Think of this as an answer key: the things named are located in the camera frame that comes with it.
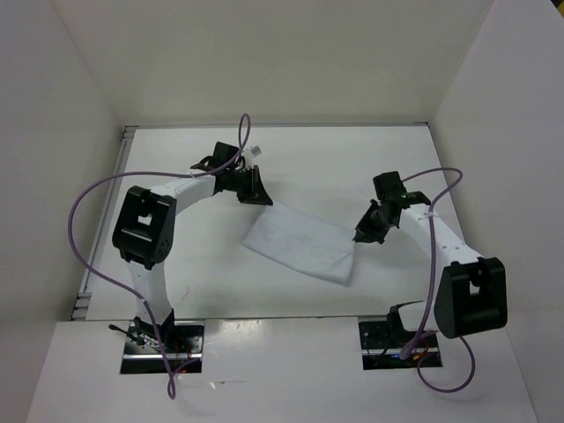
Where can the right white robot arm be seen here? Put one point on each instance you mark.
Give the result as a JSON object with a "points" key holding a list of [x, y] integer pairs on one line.
{"points": [[467, 292]]}

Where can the white skirt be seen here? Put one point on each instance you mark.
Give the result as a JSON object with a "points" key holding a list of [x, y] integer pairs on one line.
{"points": [[303, 243]]}

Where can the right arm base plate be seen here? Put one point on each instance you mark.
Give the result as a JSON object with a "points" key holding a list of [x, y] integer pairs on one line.
{"points": [[381, 348]]}

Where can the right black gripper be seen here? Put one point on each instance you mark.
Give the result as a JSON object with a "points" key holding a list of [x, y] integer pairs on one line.
{"points": [[365, 232]]}

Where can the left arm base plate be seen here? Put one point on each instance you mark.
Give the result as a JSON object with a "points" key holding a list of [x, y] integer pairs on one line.
{"points": [[141, 355]]}

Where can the aluminium table frame rail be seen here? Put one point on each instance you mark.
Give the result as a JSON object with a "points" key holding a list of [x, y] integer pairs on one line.
{"points": [[84, 295]]}

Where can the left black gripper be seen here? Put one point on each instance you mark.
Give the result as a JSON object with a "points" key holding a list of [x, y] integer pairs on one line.
{"points": [[255, 191]]}

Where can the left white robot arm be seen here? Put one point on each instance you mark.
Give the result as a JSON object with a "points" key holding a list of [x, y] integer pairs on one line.
{"points": [[144, 231]]}

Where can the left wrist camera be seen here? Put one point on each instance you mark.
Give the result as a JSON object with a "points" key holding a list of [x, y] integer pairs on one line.
{"points": [[252, 152]]}

